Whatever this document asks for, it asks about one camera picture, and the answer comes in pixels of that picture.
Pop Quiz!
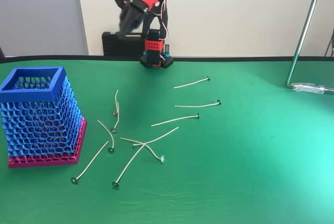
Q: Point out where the white candle wick metal base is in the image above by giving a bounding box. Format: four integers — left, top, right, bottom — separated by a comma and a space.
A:
120, 137, 165, 164
150, 113, 200, 127
112, 89, 120, 117
110, 102, 121, 134
97, 120, 115, 154
132, 126, 180, 148
111, 144, 146, 188
174, 99, 222, 108
173, 76, 211, 89
70, 140, 110, 185

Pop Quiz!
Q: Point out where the blue and magenta mesh basket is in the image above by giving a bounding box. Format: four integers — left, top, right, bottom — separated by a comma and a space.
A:
0, 66, 88, 169

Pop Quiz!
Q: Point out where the black plastic tool case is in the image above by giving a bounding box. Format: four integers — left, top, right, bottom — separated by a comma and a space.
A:
101, 31, 148, 57

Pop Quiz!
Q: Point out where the black perforated block teal knob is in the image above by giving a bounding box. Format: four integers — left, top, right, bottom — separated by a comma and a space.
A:
161, 43, 175, 69
139, 50, 152, 69

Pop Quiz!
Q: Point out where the grey partition panel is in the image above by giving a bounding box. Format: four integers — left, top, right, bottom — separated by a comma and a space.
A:
0, 0, 89, 57

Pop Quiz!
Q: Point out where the chrome bent tube stand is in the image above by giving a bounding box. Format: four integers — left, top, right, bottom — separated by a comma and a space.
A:
285, 0, 327, 89

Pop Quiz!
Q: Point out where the green cloth table cover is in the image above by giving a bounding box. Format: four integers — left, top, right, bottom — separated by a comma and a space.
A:
0, 55, 334, 224

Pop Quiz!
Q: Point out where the silver metal clamp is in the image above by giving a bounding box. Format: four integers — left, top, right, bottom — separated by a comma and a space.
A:
291, 82, 334, 95

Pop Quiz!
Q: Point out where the white red servo cable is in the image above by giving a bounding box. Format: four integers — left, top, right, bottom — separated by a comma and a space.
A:
155, 0, 170, 40

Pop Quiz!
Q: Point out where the dark chair frame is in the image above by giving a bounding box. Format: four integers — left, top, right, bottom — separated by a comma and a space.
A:
325, 27, 334, 57

